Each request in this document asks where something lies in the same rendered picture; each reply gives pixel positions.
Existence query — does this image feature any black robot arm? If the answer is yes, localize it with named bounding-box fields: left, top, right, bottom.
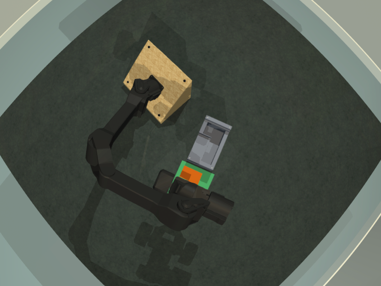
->
left=86, top=75, right=234, bottom=231

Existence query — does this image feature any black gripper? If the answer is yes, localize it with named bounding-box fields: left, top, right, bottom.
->
left=153, top=169, right=210, bottom=195

